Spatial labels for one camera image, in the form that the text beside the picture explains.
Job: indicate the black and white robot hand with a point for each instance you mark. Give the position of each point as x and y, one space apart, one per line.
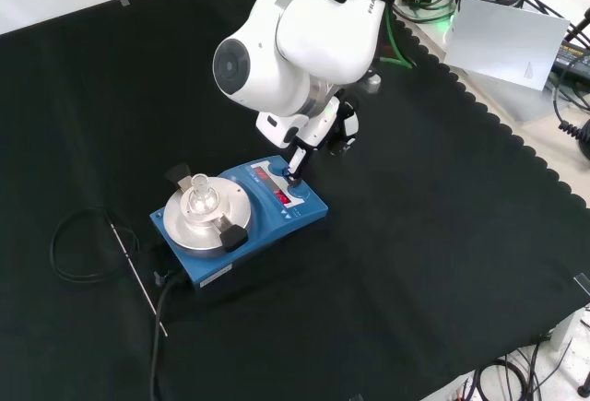
318 126

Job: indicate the black power adaptor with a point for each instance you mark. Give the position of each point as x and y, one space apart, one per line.
571 62

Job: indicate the clear round-bottom glass flask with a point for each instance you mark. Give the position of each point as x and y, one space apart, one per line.
201 198

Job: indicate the grey tape piece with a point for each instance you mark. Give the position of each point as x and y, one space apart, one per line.
124 1

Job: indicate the pale board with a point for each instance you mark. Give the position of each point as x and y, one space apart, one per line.
502 41

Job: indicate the black bench cloth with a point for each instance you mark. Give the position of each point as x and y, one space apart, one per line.
415 235

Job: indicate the thin metal probe rod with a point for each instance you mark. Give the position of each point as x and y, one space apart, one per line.
138 276

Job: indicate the clear plastic bracket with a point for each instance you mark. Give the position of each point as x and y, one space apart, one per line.
583 283

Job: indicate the heater with blue base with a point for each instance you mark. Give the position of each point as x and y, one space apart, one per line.
258 253

